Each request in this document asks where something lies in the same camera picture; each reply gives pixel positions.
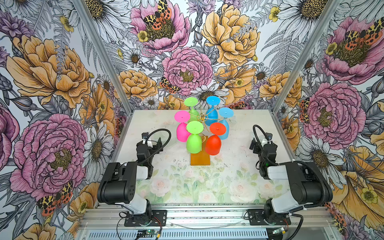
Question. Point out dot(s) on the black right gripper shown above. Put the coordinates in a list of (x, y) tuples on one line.
[(261, 143)]

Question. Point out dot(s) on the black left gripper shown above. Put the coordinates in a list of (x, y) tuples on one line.
[(147, 139)]

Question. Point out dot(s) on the red wine glass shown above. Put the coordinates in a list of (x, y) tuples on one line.
[(214, 143)]

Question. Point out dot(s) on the light blue wine glass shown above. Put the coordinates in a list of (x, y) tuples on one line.
[(225, 113)]

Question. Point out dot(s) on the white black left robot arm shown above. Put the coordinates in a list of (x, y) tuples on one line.
[(118, 185)]

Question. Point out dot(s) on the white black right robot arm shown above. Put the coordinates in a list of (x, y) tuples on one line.
[(307, 186)]

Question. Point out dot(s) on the front green wine glass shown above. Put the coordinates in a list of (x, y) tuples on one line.
[(194, 141)]

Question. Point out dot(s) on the green wine glass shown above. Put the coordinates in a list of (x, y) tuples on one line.
[(191, 102), (194, 141)]

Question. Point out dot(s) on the pink wine glass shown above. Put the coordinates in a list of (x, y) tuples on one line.
[(182, 117)]

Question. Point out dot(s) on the wooden rack base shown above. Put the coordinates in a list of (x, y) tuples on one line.
[(202, 158)]

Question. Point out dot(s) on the back blue wine glass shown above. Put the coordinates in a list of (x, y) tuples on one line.
[(212, 115)]

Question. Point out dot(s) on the back green wine glass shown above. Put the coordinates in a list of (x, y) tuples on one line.
[(191, 102)]

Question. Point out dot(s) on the green circuit board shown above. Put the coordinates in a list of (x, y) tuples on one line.
[(147, 232)]

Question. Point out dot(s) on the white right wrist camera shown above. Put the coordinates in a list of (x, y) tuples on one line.
[(264, 138)]

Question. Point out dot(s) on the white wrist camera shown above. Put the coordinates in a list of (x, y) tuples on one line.
[(264, 138), (145, 137)]

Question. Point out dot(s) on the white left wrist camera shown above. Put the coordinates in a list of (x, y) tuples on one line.
[(145, 137)]

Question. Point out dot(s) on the gold wire glass rack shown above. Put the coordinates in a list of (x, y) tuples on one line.
[(202, 118)]

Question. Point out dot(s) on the left aluminium corner post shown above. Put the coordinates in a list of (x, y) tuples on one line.
[(92, 30)]

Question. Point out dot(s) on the aluminium corner post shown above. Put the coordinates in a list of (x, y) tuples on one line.
[(320, 26), (92, 30)]

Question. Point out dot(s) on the right aluminium corner post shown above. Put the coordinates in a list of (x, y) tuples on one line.
[(320, 26)]

